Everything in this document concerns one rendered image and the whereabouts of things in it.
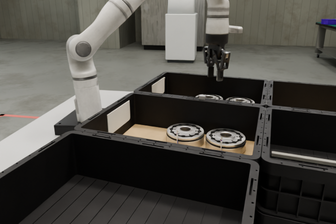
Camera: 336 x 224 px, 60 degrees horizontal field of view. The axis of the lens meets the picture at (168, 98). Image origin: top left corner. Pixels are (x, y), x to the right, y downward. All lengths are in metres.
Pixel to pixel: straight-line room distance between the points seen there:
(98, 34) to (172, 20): 4.91
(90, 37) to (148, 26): 6.65
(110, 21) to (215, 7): 0.38
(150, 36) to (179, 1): 1.98
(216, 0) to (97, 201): 0.67
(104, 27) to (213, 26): 0.39
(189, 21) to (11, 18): 7.16
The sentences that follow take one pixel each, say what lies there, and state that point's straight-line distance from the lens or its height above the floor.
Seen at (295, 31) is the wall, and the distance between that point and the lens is 9.30.
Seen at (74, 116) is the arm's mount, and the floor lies 0.75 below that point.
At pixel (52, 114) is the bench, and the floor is 0.70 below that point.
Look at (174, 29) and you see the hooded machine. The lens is 5.97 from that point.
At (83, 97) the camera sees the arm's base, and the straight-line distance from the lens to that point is 1.13.
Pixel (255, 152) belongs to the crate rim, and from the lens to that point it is 0.57.
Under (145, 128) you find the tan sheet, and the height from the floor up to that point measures 0.83.
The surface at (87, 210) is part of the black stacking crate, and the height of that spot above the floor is 0.83.
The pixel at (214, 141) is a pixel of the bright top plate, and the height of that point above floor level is 0.86.
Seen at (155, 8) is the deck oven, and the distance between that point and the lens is 7.65.
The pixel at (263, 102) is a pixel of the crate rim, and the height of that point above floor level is 0.93.
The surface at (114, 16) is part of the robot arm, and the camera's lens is 1.10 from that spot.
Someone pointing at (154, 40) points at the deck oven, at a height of 0.26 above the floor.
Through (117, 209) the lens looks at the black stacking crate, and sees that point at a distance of 0.58.
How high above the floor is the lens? 1.19
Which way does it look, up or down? 18 degrees down
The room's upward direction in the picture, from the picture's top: straight up
